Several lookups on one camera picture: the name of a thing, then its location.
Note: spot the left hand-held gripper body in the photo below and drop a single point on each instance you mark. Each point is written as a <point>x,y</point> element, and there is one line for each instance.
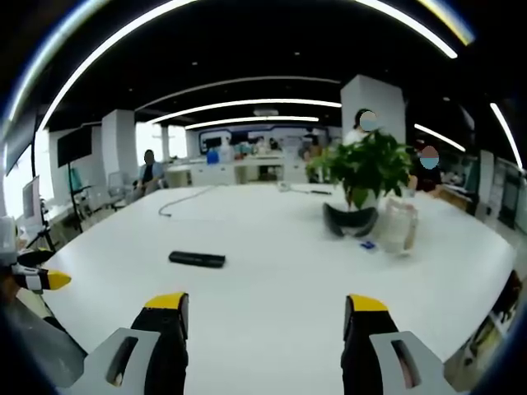
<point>9,263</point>

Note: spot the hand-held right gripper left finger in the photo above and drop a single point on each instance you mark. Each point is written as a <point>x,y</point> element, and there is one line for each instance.
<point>164,341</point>

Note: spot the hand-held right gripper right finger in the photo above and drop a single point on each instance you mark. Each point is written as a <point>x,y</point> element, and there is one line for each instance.
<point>366,341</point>

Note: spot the black remote control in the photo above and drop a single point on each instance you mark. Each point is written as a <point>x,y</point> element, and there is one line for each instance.
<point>197,259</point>

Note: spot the black tripod stand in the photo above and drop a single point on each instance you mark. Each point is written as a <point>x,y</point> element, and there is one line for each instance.
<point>75,197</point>

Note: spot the small blue object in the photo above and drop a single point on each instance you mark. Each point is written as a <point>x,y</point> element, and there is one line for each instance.
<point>367,245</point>

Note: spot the white office chair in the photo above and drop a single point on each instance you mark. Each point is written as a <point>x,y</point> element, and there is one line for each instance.
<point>115,189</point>

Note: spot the clear plastic container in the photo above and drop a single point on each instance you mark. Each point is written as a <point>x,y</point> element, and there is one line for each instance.
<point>399,228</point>

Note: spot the black headset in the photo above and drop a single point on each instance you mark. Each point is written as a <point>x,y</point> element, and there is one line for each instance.
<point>350,222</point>

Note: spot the black flat object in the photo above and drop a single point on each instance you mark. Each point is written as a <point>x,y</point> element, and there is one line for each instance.
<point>321,191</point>

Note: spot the green potted plant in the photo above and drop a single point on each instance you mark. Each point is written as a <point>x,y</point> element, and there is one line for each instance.
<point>368,168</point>

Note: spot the white device on table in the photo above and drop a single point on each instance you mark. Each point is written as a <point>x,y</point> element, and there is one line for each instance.
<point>285,186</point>

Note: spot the white counter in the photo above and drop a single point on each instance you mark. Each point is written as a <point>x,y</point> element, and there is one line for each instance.
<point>230,170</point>

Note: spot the blue container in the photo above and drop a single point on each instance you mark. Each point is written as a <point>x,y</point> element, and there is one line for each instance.
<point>212,157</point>

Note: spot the black wall screen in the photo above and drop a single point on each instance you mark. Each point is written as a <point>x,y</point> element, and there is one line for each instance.
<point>74,145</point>

